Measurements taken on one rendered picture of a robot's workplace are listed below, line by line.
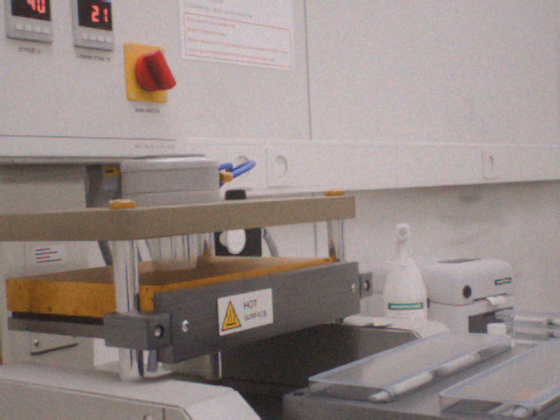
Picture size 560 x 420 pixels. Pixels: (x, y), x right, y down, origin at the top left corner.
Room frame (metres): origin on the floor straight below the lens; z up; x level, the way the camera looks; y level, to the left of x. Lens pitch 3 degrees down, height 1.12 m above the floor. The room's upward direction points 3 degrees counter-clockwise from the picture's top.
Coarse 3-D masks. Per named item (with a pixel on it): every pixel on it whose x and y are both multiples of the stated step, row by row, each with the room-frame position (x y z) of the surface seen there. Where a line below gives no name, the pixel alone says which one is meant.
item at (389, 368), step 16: (432, 336) 0.64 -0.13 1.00; (448, 336) 0.63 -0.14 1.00; (464, 336) 0.63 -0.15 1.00; (480, 336) 0.63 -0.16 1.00; (496, 336) 0.62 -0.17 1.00; (384, 352) 0.58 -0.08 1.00; (400, 352) 0.58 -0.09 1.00; (416, 352) 0.58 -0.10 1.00; (432, 352) 0.57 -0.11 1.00; (448, 352) 0.57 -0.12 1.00; (464, 352) 0.57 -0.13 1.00; (352, 368) 0.54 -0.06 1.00; (368, 368) 0.53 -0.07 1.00; (384, 368) 0.53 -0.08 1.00; (400, 368) 0.53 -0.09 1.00; (416, 368) 0.53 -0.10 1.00; (432, 368) 0.52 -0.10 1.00; (352, 384) 0.49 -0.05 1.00; (368, 384) 0.49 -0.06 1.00; (384, 384) 0.49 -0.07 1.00
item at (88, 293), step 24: (168, 240) 0.68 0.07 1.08; (192, 240) 0.69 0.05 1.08; (144, 264) 0.75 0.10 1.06; (168, 264) 0.68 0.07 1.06; (192, 264) 0.69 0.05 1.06; (216, 264) 0.71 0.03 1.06; (240, 264) 0.70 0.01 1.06; (264, 264) 0.69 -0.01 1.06; (288, 264) 0.68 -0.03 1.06; (312, 264) 0.70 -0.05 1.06; (24, 288) 0.66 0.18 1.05; (48, 288) 0.64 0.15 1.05; (72, 288) 0.62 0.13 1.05; (96, 288) 0.61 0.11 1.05; (144, 288) 0.58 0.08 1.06; (168, 288) 0.57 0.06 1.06; (24, 312) 0.66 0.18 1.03; (48, 312) 0.64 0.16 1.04; (72, 312) 0.62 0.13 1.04; (96, 312) 0.61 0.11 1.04; (96, 336) 0.61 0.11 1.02
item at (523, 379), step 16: (528, 352) 0.56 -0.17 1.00; (544, 352) 0.56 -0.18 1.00; (496, 368) 0.52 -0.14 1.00; (512, 368) 0.51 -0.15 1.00; (528, 368) 0.51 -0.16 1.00; (544, 368) 0.51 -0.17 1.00; (464, 384) 0.48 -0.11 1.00; (480, 384) 0.48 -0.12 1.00; (496, 384) 0.47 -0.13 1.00; (512, 384) 0.47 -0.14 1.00; (528, 384) 0.47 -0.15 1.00; (544, 384) 0.47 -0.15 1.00; (496, 400) 0.44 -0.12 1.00; (512, 400) 0.44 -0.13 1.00; (528, 400) 0.44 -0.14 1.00; (544, 400) 0.43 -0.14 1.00
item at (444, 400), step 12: (444, 396) 0.46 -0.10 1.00; (456, 396) 0.45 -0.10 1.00; (552, 396) 0.44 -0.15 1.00; (444, 408) 0.46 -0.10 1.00; (456, 408) 0.45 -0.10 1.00; (468, 408) 0.45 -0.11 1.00; (480, 408) 0.44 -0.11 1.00; (492, 408) 0.44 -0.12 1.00; (504, 408) 0.43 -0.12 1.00; (516, 408) 0.43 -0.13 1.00; (528, 408) 0.43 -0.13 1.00; (540, 408) 0.43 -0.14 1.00; (552, 408) 0.44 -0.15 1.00
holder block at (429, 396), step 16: (512, 352) 0.61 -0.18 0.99; (480, 368) 0.56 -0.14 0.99; (448, 384) 0.52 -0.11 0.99; (288, 400) 0.51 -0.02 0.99; (304, 400) 0.50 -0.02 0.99; (320, 400) 0.50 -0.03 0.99; (336, 400) 0.49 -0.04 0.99; (352, 400) 0.49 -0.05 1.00; (400, 400) 0.49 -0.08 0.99; (416, 400) 0.48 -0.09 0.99; (432, 400) 0.48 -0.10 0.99; (288, 416) 0.51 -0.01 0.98; (304, 416) 0.50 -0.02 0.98; (320, 416) 0.50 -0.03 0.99; (336, 416) 0.49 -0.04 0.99; (352, 416) 0.48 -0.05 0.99; (368, 416) 0.48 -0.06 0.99; (384, 416) 0.47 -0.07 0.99; (400, 416) 0.46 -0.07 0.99; (416, 416) 0.46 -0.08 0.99; (432, 416) 0.45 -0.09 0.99; (448, 416) 0.45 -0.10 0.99; (464, 416) 0.45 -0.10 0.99; (480, 416) 0.44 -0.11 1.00
